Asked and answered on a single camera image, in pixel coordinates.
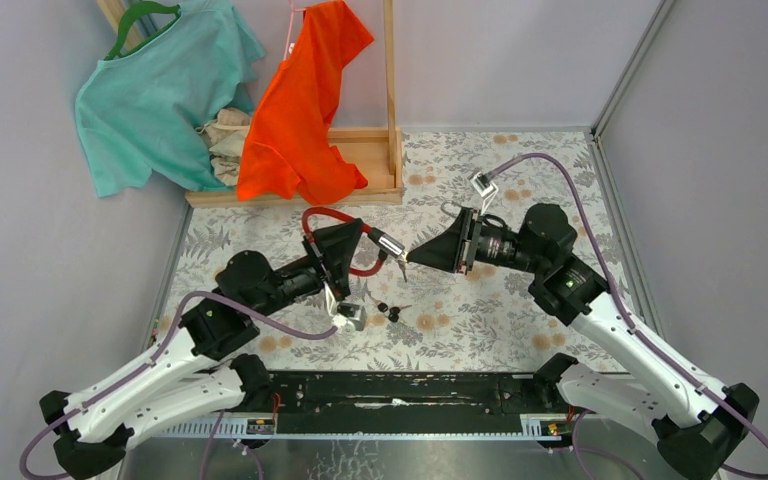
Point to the red cable lock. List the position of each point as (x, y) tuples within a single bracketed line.
[(388, 246)]

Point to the brass padlock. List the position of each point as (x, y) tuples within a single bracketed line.
[(450, 209)]

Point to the floral table mat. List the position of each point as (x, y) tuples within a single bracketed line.
[(482, 321)]

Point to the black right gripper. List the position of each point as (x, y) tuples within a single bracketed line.
[(451, 250)]

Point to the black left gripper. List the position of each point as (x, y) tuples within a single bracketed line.
[(337, 247)]

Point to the black headed keys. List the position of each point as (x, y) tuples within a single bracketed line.
[(383, 311)]

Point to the wooden clothes rack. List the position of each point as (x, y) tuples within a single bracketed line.
[(376, 151)]

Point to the teal shirt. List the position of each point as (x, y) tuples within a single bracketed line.
[(138, 113)]

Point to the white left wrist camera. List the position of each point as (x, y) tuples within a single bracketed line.
[(344, 313)]

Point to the pink clothes hanger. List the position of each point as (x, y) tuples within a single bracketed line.
[(295, 22)]

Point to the green clothes hanger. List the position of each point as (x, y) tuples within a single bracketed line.
[(127, 21)]

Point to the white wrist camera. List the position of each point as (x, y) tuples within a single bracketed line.
[(485, 188), (344, 313)]

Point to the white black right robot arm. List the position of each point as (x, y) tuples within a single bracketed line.
[(694, 420)]

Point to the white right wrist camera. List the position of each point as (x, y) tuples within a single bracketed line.
[(485, 188)]

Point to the aluminium frame rail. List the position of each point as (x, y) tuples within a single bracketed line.
[(639, 54)]

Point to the orange shirt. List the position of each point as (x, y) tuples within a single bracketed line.
[(287, 151)]

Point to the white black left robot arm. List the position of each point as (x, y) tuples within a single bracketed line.
[(196, 367)]

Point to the beige crumpled cloth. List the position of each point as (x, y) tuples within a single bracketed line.
[(225, 136)]

